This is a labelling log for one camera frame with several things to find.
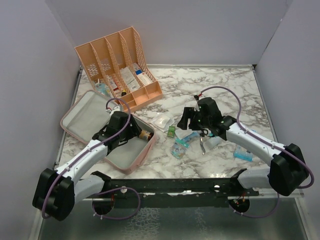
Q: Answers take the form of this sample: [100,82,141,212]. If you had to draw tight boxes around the white plastic bottle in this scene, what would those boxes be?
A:
[205,136,222,150]

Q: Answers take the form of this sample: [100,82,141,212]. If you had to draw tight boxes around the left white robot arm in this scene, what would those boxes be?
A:
[32,111,142,221]

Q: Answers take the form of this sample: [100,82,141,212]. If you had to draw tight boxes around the clear bandage bag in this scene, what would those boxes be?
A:
[171,143,187,159]

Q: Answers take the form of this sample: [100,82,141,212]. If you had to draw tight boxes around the brown medicine bottle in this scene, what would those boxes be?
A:
[138,129,154,141]

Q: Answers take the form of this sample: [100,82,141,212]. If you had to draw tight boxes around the red white medicine box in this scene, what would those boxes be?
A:
[107,74,121,92]

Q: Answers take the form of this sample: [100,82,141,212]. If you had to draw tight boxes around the alcohol wipes bag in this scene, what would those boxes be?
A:
[179,131,200,143]

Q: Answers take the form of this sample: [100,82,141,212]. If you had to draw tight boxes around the blue patterned pouch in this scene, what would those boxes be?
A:
[94,83,113,98]

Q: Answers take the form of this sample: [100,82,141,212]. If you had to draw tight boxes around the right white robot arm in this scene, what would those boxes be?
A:
[177,97,309,196]

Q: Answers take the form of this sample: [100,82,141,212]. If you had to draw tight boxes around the blue white medicine box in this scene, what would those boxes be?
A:
[132,63,152,86]

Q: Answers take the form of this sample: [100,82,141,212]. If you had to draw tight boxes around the blue tissue pack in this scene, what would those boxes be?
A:
[233,145,254,162]

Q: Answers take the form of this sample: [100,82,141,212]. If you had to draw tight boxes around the teal bandage packet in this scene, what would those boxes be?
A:
[175,138,190,149]

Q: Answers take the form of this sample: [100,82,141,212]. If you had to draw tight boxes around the black handled scissors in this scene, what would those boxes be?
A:
[199,128,208,155]

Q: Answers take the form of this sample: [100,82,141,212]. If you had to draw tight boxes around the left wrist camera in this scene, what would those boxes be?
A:
[106,105,123,115]

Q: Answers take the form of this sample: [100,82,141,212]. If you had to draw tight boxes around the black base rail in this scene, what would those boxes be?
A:
[90,176,259,209]

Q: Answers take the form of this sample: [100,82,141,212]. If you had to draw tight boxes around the white gauze pack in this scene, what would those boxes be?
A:
[152,113,172,129]

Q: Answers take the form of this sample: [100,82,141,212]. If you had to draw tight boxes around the orange plastic file organizer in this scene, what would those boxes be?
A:
[75,27,163,112]

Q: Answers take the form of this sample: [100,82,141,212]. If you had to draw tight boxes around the small green box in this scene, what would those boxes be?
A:
[167,125,176,138]

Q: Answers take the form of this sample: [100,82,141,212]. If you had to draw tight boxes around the small dark bottle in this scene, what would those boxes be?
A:
[121,90,127,97]

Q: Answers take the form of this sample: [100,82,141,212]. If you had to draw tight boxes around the pink medicine kit case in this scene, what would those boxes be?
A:
[59,89,156,175]

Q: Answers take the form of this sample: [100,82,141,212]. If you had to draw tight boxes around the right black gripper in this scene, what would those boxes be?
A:
[177,106,211,131]

